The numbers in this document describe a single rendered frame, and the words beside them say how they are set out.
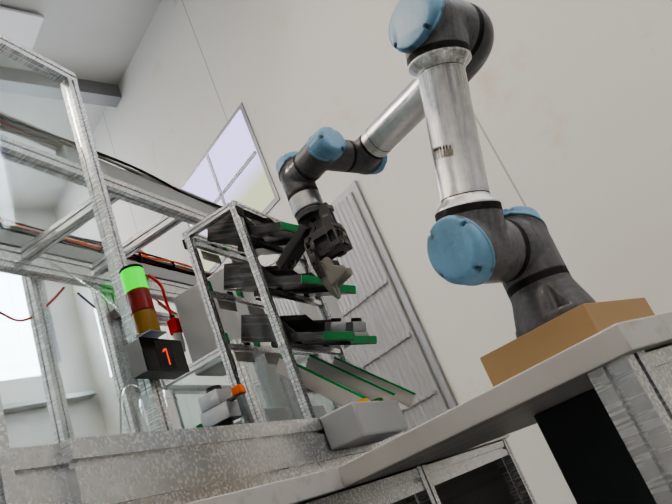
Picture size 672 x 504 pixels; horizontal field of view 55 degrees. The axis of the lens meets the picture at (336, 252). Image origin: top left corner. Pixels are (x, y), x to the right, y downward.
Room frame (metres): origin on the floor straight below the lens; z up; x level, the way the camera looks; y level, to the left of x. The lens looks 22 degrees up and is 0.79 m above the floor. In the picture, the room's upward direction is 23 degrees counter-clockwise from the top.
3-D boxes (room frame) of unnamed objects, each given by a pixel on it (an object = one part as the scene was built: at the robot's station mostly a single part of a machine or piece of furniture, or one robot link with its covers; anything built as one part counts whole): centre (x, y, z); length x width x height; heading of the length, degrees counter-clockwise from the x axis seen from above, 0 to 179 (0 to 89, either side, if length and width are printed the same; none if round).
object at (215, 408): (1.18, 0.32, 1.06); 0.08 x 0.04 x 0.07; 70
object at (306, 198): (1.34, 0.02, 1.45); 0.08 x 0.08 x 0.05
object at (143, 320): (1.22, 0.42, 1.28); 0.05 x 0.05 x 0.05
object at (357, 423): (1.21, 0.07, 0.93); 0.21 x 0.07 x 0.06; 160
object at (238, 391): (1.16, 0.27, 1.04); 0.04 x 0.02 x 0.08; 70
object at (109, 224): (1.24, 0.45, 1.46); 0.03 x 0.03 x 1.00; 70
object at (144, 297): (1.22, 0.42, 1.33); 0.05 x 0.05 x 0.05
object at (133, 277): (1.22, 0.42, 1.38); 0.05 x 0.05 x 0.05
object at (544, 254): (1.16, -0.32, 1.11); 0.13 x 0.12 x 0.14; 135
